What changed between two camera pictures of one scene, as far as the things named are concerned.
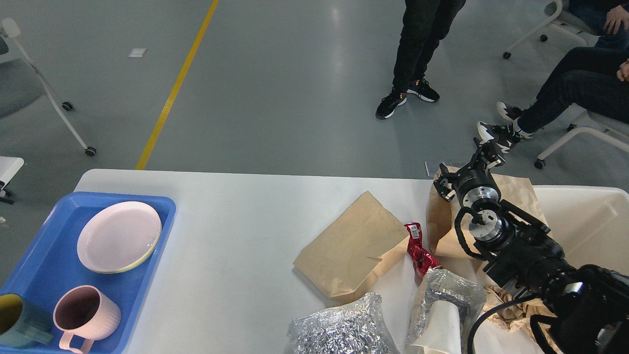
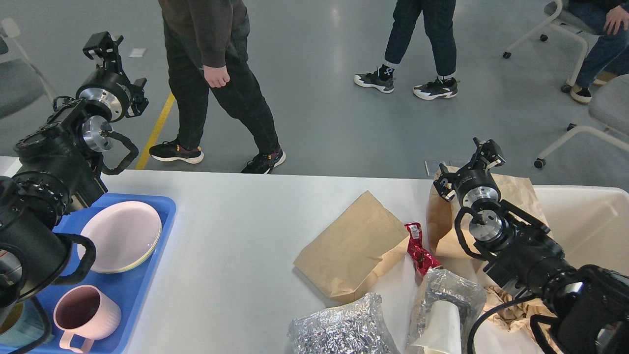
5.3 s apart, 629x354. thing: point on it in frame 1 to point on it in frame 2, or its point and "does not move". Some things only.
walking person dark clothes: x=424 y=22 to x=207 y=47
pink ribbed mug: x=84 y=311 does not move
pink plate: x=117 y=236 does not move
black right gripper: x=474 y=183 does not move
